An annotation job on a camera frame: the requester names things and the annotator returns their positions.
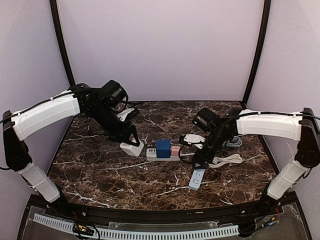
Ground slotted cable duct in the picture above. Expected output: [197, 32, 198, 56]
[32, 213, 239, 240]

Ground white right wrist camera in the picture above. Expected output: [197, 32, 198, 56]
[179, 133, 206, 149]

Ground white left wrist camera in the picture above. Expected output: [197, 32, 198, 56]
[116, 107, 140, 122]

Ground white cube socket adapter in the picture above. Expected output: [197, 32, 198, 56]
[120, 140, 144, 157]

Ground pink plug adapter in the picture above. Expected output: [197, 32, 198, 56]
[171, 146, 181, 157]

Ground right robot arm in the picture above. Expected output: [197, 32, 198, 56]
[191, 107, 320, 200]

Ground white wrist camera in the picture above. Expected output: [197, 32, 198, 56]
[179, 133, 206, 149]
[116, 107, 140, 122]

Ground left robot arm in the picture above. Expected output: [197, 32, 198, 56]
[0, 80, 144, 203]

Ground light blue power strip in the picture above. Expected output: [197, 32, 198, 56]
[188, 168, 206, 191]

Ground blue cube socket adapter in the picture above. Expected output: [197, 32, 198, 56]
[156, 139, 171, 159]

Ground white power cable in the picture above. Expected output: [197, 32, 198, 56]
[179, 152, 243, 169]

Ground black table frame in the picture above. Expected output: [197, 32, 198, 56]
[17, 0, 312, 240]

